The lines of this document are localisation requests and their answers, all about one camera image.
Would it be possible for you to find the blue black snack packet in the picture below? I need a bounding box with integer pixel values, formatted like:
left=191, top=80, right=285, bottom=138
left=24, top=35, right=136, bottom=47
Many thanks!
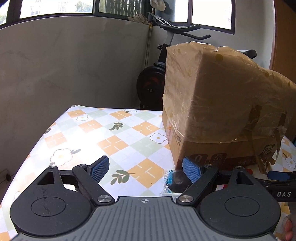
left=161, top=170, right=192, bottom=194

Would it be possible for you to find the person's right hand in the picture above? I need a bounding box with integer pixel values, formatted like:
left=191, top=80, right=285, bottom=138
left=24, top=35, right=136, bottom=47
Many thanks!
left=282, top=215, right=294, bottom=241

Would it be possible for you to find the brown cardboard box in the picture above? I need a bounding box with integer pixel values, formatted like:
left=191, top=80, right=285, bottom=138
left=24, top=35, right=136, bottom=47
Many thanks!
left=162, top=42, right=295, bottom=174

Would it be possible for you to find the floral checkered bed sheet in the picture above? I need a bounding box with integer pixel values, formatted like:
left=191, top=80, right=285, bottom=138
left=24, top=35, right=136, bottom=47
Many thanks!
left=0, top=104, right=296, bottom=241

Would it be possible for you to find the brown wooden wardrobe panel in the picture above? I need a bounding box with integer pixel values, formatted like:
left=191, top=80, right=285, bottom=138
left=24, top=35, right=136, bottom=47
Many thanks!
left=271, top=1, right=295, bottom=82

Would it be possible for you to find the black exercise bike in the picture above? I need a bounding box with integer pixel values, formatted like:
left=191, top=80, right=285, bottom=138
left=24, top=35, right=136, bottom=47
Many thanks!
left=135, top=11, right=258, bottom=112

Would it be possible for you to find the dark framed window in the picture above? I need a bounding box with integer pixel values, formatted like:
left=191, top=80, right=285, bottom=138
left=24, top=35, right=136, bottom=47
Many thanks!
left=1, top=1, right=236, bottom=34

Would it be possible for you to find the white crumpled cloth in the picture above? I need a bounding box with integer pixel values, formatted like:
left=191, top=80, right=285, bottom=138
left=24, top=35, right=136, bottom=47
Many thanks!
left=149, top=0, right=166, bottom=11

